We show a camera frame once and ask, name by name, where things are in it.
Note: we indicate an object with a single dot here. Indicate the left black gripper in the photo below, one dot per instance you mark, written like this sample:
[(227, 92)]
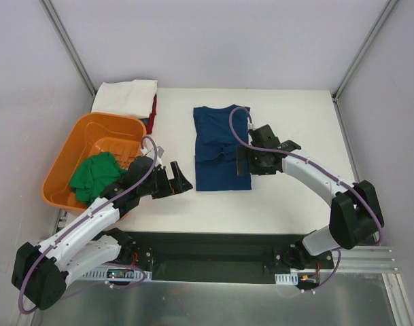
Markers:
[(164, 182)]

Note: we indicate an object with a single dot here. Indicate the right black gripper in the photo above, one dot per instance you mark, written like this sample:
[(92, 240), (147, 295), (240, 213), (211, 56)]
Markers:
[(241, 161)]

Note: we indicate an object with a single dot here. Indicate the blue t shirt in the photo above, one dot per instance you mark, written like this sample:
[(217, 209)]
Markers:
[(216, 149)]

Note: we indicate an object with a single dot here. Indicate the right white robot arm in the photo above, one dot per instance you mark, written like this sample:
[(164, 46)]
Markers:
[(355, 212)]

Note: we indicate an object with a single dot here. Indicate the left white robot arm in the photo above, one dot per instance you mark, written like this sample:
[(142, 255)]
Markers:
[(43, 272)]

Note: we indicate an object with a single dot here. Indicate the red folded t shirt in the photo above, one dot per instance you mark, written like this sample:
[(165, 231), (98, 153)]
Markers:
[(150, 124)]

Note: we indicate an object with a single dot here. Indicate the orange plastic basket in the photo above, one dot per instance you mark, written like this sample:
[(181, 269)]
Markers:
[(92, 134)]

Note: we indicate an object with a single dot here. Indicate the green t shirt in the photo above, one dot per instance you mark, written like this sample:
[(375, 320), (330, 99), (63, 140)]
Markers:
[(93, 175)]

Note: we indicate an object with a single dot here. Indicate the white folded t shirt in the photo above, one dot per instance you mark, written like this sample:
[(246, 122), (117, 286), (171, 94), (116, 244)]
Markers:
[(130, 98)]

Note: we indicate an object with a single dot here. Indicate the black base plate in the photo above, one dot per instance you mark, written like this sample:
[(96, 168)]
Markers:
[(218, 258)]

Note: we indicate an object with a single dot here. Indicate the left slotted cable duct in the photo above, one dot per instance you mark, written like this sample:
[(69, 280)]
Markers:
[(112, 273)]

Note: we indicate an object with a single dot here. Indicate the slotted cable duct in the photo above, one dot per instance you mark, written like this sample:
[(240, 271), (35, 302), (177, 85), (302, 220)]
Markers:
[(112, 273), (286, 279)]

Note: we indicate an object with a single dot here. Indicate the right slotted cable duct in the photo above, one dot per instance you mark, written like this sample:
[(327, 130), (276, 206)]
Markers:
[(286, 279)]

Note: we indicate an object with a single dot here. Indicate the aluminium frame rail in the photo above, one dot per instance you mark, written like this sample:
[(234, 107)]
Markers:
[(369, 260)]

